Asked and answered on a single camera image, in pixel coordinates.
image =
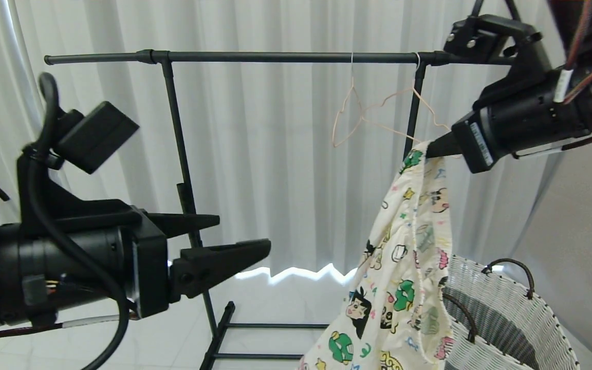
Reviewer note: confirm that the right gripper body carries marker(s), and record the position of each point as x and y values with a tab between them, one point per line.
522	118

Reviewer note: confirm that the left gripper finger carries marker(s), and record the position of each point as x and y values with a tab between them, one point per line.
208	264
183	224

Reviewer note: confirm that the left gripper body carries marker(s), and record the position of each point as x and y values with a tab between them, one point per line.
70	262

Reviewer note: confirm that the pink clothes hanger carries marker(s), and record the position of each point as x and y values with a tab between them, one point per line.
388	128
352	67

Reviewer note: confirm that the cream printed garment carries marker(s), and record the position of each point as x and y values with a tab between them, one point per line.
404	257

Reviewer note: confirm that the black clothes rack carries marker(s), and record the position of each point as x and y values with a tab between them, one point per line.
275	56

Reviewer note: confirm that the white laundry basket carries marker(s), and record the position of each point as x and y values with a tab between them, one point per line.
532	329

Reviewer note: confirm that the white curtain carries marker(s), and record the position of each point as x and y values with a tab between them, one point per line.
275	154

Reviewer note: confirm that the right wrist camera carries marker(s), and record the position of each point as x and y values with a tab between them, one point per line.
486	38

